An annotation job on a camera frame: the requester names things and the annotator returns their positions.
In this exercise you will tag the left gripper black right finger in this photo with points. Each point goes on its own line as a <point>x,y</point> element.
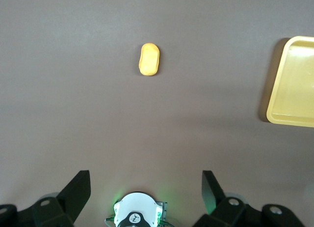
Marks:
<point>228,212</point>

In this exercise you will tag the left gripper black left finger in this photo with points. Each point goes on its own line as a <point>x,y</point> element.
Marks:
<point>54,212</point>

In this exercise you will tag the yellow bread roll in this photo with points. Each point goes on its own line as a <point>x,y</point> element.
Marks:
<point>149,60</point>

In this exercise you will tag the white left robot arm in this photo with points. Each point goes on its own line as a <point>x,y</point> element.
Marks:
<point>135,205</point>

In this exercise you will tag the yellow plastic tray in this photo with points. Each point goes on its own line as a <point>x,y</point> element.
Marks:
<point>294,84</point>

